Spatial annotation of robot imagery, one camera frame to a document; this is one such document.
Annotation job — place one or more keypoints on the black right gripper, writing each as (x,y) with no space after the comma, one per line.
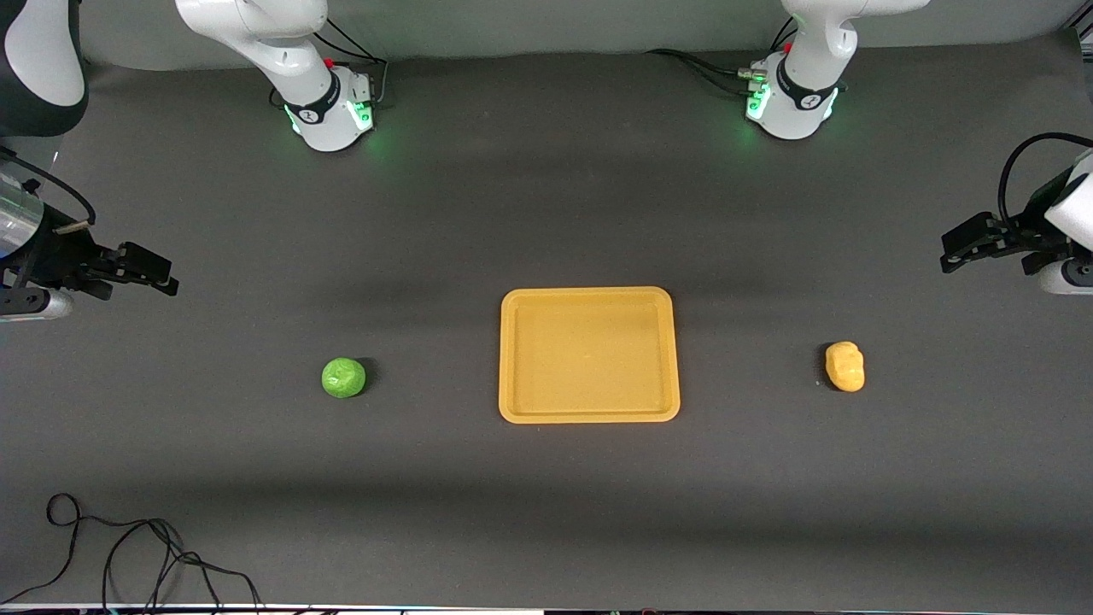
(58,254)

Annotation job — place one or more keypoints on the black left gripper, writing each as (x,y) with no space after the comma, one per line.
(1027,234)

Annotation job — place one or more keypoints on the yellow potato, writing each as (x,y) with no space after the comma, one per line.
(845,366)

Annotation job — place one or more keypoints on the green apple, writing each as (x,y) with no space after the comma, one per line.
(343,377)

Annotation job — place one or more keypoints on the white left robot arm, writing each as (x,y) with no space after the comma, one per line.
(803,51)

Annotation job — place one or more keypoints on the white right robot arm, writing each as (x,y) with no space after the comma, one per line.
(290,51)

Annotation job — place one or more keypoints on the yellow plastic tray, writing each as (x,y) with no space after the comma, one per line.
(589,354)

